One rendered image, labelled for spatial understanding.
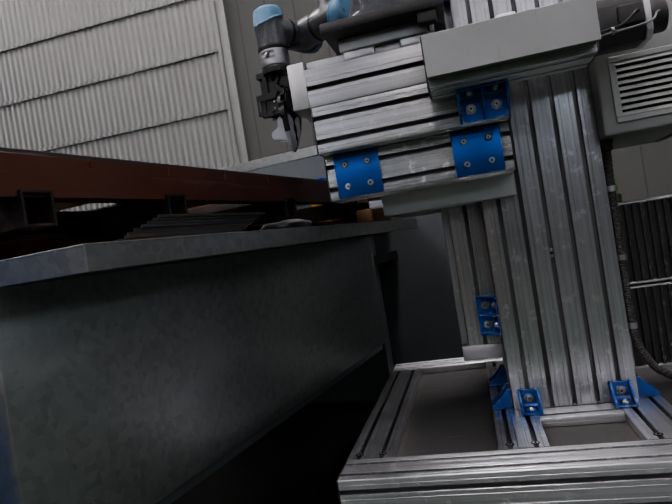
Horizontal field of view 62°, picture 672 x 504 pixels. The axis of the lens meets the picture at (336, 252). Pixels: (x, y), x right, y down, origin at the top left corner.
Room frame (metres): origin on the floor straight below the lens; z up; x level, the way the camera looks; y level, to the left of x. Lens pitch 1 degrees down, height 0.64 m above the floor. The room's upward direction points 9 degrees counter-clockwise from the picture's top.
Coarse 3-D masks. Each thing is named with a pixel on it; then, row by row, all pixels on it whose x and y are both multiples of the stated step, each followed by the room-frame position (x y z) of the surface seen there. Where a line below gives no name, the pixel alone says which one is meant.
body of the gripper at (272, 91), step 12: (264, 72) 1.41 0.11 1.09; (276, 72) 1.41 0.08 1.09; (264, 84) 1.42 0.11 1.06; (276, 84) 1.41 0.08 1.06; (264, 96) 1.41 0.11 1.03; (276, 96) 1.39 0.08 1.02; (288, 96) 1.40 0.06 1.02; (264, 108) 1.42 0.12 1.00; (276, 108) 1.40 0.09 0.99; (288, 108) 1.39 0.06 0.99
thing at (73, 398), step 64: (256, 256) 1.18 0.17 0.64; (320, 256) 1.47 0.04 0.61; (0, 320) 0.66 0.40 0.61; (64, 320) 0.73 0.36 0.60; (128, 320) 0.83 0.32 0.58; (192, 320) 0.97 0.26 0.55; (256, 320) 1.15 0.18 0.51; (320, 320) 1.42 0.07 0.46; (0, 384) 0.65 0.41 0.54; (64, 384) 0.72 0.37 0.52; (128, 384) 0.82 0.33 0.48; (192, 384) 0.94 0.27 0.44; (256, 384) 1.11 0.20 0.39; (320, 384) 1.36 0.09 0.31; (0, 448) 0.66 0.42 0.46; (64, 448) 0.71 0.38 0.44; (128, 448) 0.80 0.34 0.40; (192, 448) 0.92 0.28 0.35
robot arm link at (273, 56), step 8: (272, 48) 1.39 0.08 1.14; (280, 48) 1.40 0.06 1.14; (264, 56) 1.40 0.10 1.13; (272, 56) 1.39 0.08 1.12; (280, 56) 1.39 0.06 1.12; (288, 56) 1.42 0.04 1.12; (264, 64) 1.40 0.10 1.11; (272, 64) 1.39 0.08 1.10; (280, 64) 1.40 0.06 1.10; (288, 64) 1.42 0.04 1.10
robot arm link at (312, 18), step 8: (320, 0) 1.39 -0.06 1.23; (328, 0) 1.37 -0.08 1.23; (336, 0) 1.35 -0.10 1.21; (344, 0) 1.36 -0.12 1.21; (320, 8) 1.38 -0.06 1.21; (328, 8) 1.36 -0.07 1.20; (336, 8) 1.35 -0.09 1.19; (344, 8) 1.36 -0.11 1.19; (312, 16) 1.40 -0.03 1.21; (320, 16) 1.38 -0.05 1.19; (328, 16) 1.37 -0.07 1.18; (336, 16) 1.35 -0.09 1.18; (344, 16) 1.35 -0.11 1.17; (312, 24) 1.41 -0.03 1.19; (312, 32) 1.42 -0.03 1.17; (320, 40) 1.44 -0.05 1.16
